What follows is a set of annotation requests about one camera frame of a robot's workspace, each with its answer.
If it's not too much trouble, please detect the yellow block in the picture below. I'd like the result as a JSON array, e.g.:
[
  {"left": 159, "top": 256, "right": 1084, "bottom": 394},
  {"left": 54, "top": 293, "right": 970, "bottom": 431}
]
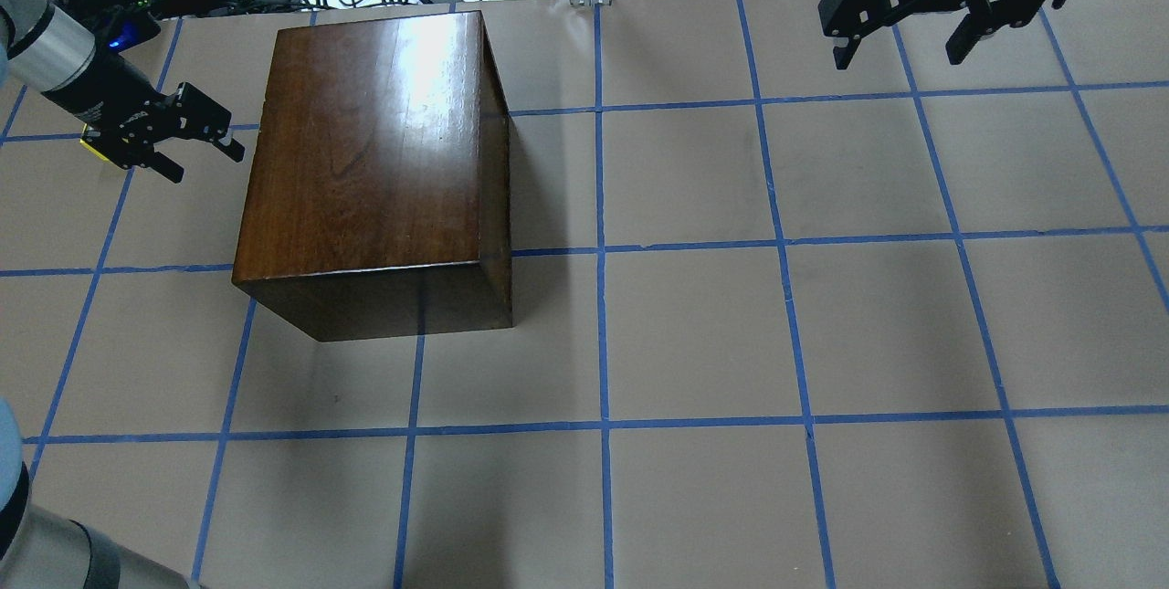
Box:
[{"left": 79, "top": 124, "right": 132, "bottom": 169}]

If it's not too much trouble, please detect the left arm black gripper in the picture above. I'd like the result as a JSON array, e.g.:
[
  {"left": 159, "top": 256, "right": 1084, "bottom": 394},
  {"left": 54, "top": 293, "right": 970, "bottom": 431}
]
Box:
[{"left": 103, "top": 82, "right": 245, "bottom": 183}]

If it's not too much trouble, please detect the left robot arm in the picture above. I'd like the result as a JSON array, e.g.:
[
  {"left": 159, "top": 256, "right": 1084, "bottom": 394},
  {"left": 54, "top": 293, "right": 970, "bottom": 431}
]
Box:
[{"left": 4, "top": 0, "right": 245, "bottom": 183}]

